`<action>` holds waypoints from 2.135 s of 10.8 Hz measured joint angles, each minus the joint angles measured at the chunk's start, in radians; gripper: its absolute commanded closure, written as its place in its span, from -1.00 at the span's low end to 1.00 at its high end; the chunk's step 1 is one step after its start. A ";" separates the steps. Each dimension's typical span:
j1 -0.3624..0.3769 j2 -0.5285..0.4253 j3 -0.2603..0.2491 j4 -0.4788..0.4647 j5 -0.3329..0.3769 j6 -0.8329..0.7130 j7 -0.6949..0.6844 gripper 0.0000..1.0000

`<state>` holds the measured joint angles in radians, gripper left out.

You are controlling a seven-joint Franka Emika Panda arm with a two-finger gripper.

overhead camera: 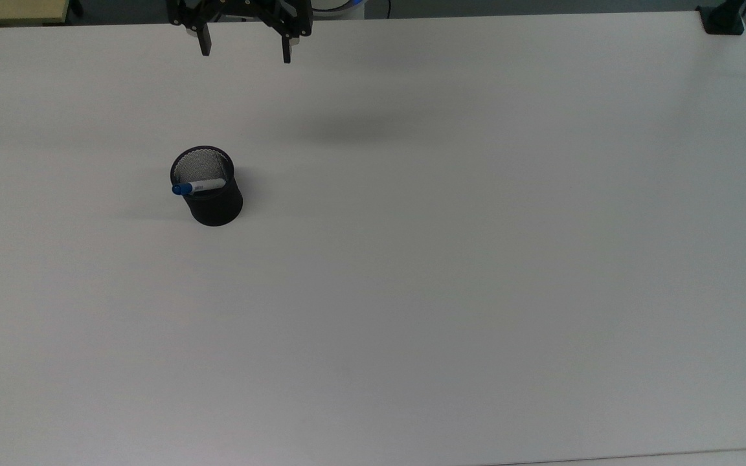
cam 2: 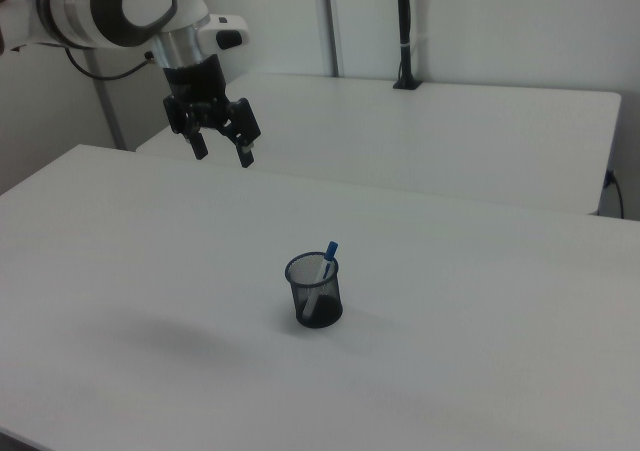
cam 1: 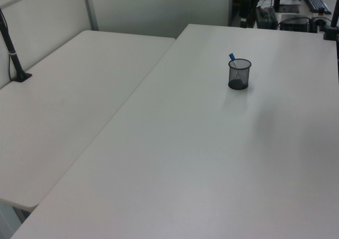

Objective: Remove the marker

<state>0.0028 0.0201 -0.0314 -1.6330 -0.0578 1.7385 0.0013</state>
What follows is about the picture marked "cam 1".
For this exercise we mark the blue and white marker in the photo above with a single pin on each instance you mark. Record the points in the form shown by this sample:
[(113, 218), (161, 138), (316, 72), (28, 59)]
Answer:
[(232, 56)]

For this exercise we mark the black mesh pen cup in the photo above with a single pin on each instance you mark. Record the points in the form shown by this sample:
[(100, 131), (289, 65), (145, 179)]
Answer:
[(238, 83)]

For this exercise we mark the white folding side table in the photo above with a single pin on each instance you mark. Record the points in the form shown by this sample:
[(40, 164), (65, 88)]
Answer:
[(69, 96)]

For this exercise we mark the black tripod pole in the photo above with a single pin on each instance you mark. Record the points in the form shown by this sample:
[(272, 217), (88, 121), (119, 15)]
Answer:
[(244, 11)]

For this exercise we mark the black and green tool case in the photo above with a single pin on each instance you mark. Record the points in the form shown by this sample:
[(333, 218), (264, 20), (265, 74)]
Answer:
[(265, 17)]

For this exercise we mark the black computer box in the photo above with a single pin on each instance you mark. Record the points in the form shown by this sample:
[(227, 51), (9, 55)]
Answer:
[(293, 23)]

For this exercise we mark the black clamp with pole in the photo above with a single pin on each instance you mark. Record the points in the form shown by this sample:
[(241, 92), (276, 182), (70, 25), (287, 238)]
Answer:
[(330, 33)]

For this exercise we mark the black computer keyboard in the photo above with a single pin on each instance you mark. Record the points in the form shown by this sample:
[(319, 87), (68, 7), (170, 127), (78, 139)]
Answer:
[(315, 1)]

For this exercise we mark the light wooden desk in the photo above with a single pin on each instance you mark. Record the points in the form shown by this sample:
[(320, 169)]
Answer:
[(332, 0)]

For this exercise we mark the grey metal partition post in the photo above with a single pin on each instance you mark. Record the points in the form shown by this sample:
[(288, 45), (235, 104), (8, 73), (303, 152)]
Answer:
[(91, 8)]

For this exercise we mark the black camera stand pole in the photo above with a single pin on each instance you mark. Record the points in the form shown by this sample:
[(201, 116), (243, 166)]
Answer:
[(12, 54)]

